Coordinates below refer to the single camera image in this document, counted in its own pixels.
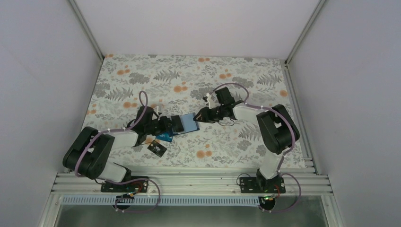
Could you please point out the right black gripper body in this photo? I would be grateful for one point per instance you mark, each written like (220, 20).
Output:
(214, 116)

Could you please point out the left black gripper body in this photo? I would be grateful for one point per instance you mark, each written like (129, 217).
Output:
(158, 129)

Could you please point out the blue card holder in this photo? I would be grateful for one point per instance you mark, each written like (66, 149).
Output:
(186, 124)

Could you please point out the plain black card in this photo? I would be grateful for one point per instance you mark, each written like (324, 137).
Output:
(177, 125)

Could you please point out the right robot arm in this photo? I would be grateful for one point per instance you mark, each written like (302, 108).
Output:
(278, 131)

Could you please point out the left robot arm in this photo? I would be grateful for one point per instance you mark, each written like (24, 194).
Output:
(89, 154)

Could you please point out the blue credit card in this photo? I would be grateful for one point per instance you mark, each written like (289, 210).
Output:
(165, 137)

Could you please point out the black card with chip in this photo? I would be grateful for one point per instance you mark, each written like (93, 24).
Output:
(157, 148)

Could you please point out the floral table mat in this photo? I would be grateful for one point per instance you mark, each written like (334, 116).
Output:
(177, 85)

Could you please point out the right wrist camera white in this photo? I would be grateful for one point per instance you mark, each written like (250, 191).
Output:
(209, 102)

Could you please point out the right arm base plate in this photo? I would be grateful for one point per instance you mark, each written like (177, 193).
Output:
(256, 185)

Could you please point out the perforated cable duct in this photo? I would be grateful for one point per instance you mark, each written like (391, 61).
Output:
(144, 200)

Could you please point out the aluminium rail frame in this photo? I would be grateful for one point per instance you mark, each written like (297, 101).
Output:
(185, 181)

